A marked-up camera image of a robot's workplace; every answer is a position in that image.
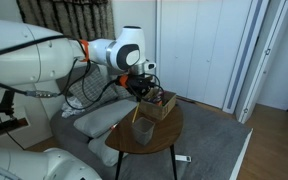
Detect brown striped wall hanging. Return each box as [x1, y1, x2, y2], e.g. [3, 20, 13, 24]
[16, 0, 117, 42]

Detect clear plastic cup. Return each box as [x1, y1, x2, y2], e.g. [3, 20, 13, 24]
[131, 116, 156, 146]

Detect white wardrobe doors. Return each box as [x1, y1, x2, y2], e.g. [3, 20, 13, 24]
[155, 0, 254, 110]

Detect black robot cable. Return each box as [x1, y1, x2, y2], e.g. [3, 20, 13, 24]
[0, 34, 167, 152]

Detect white door with blue stripe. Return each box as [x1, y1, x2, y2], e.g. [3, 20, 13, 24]
[221, 0, 271, 115]

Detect white power strip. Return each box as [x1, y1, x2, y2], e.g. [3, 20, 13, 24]
[174, 154, 193, 164]

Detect round wooden side table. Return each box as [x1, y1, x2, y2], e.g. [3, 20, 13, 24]
[104, 99, 185, 180]

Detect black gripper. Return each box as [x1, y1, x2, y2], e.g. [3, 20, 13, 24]
[127, 75, 154, 103]

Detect white pillow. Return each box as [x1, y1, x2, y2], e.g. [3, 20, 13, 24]
[87, 129, 129, 168]

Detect grey floor rug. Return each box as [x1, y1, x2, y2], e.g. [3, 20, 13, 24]
[117, 98, 254, 180]

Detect yellow pencil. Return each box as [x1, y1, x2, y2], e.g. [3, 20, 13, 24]
[131, 99, 141, 125]

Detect cardboard stationery box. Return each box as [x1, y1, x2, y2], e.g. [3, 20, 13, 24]
[138, 87, 178, 121]

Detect orange cable clip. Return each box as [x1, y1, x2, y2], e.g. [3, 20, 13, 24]
[118, 74, 130, 89]
[78, 38, 92, 63]

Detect white door with round handle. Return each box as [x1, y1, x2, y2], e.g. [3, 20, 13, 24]
[235, 0, 288, 125]

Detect checkered cushion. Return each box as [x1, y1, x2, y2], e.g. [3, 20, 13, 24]
[67, 65, 134, 110]

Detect black mount bracket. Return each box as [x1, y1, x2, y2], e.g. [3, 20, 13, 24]
[0, 89, 30, 137]

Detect crumpled white cloth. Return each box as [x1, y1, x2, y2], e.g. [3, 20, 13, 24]
[60, 95, 86, 119]

